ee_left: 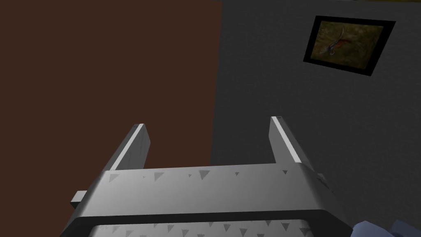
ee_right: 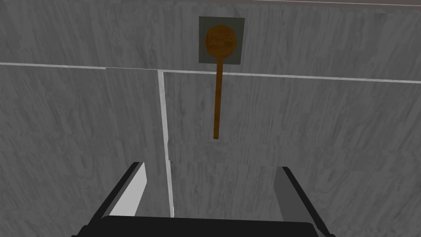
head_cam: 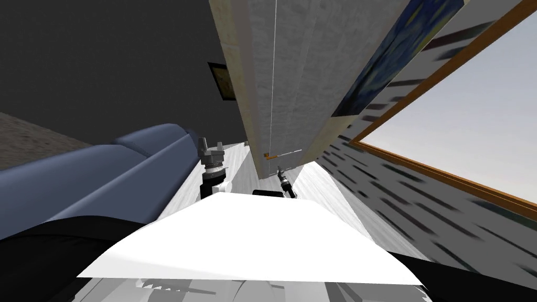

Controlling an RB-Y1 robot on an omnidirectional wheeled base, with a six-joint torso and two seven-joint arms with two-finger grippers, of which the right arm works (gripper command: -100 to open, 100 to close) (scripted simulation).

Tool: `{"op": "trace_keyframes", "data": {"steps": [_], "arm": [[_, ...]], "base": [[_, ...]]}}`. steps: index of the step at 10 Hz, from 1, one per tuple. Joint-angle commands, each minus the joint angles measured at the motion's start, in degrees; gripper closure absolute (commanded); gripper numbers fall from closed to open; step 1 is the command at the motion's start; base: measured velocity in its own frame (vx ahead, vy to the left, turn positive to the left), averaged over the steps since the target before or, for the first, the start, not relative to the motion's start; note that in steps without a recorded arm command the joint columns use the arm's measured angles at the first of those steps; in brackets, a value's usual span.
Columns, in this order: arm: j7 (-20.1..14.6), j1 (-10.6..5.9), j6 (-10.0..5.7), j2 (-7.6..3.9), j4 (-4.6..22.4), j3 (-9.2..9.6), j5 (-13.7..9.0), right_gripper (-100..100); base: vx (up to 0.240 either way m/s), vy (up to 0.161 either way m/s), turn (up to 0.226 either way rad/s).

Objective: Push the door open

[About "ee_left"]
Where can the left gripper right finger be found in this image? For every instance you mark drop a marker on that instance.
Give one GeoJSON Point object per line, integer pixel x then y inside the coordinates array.
{"type": "Point", "coordinates": [283, 148]}

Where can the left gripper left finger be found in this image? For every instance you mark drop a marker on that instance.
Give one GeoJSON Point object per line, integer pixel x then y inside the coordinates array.
{"type": "Point", "coordinates": [135, 151]}

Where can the brown door leaf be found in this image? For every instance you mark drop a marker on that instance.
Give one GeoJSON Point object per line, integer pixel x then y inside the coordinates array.
{"type": "Point", "coordinates": [98, 82]}

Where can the black framed picture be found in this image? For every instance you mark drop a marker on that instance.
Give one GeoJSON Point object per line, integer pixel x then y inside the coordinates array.
{"type": "Point", "coordinates": [348, 44]}

